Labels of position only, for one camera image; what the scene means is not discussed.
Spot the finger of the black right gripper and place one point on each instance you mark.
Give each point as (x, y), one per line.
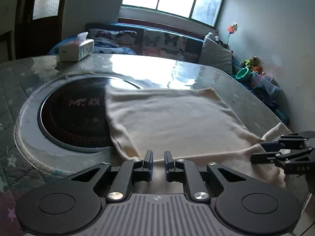
(272, 157)
(294, 141)

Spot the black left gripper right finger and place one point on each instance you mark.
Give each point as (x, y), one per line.
(186, 172)

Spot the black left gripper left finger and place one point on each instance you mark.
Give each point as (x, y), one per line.
(130, 172)

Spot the cream knit sweater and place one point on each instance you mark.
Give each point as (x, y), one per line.
(196, 125)

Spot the round black induction cooktop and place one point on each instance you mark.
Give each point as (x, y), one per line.
(73, 116)

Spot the green plastic basin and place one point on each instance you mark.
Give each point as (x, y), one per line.
(243, 75)

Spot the pile of toys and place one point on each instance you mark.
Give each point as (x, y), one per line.
(253, 64)

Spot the quilted star tablecloth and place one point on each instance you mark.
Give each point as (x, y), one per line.
(41, 141)

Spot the grey cushion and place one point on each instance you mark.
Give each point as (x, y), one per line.
(215, 55)

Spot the butterfly pattern sofa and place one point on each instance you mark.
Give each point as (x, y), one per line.
(137, 40)

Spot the white tissue box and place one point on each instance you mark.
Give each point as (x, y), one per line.
(76, 50)

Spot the dark wooden door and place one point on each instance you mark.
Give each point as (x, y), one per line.
(38, 27)

